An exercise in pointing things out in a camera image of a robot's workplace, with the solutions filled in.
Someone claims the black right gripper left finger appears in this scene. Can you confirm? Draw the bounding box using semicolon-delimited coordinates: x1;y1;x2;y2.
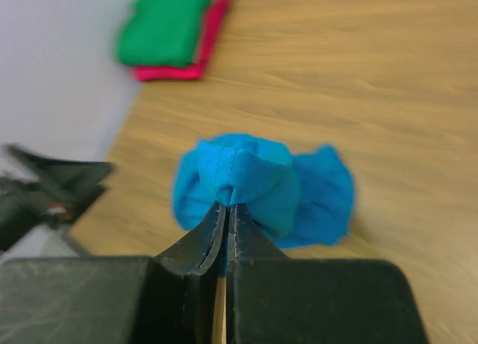
1;204;226;343

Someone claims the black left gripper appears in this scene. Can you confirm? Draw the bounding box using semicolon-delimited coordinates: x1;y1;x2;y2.
1;144;114;251

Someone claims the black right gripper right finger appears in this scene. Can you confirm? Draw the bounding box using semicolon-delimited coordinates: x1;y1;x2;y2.
226;204;429;344

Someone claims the blue t shirt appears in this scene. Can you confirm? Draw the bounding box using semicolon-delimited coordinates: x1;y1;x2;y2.
172;134;355;248

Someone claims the green folded t shirt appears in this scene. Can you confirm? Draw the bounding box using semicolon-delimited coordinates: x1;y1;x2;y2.
116;0;211;67

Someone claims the pink folded t shirt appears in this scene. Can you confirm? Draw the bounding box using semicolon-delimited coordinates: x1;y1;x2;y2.
132;0;232;81

